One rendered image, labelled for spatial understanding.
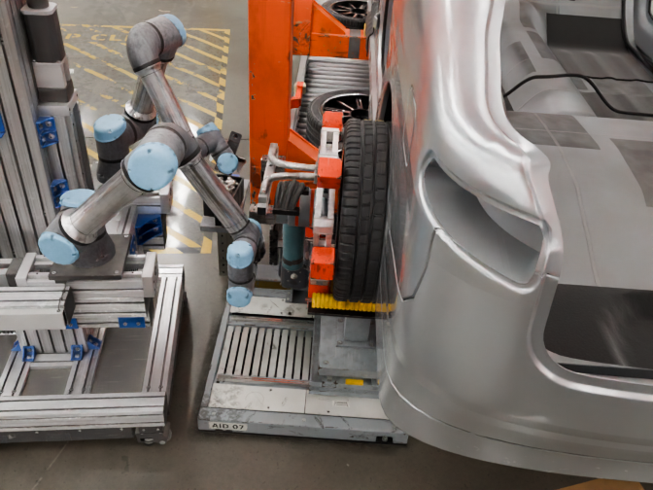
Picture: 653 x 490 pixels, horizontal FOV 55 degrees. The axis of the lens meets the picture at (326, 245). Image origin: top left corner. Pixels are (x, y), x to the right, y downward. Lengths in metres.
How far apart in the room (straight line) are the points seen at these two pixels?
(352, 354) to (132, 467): 0.94
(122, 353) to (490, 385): 1.69
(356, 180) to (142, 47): 0.81
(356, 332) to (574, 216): 0.97
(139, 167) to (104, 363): 1.17
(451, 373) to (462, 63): 0.65
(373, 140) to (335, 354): 0.95
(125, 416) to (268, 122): 1.27
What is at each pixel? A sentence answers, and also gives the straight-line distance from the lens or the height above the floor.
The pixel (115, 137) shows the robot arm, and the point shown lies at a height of 1.01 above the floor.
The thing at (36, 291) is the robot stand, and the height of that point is 0.73.
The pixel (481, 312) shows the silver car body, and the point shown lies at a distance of 1.27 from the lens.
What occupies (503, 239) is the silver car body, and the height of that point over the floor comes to 1.41.
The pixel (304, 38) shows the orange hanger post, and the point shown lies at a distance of 4.55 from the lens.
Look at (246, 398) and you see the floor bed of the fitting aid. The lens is 2.66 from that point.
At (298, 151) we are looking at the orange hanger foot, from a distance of 2.73.
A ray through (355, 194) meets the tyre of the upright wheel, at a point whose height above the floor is 1.07.
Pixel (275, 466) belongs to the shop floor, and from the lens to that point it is 2.56.
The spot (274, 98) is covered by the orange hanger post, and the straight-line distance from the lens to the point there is 2.61.
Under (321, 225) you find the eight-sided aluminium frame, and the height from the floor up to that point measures 0.97.
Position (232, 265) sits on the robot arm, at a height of 0.96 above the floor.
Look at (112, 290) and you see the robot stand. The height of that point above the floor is 0.72.
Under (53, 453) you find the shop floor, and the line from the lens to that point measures 2.72.
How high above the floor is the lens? 2.13
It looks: 37 degrees down
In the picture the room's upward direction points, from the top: 5 degrees clockwise
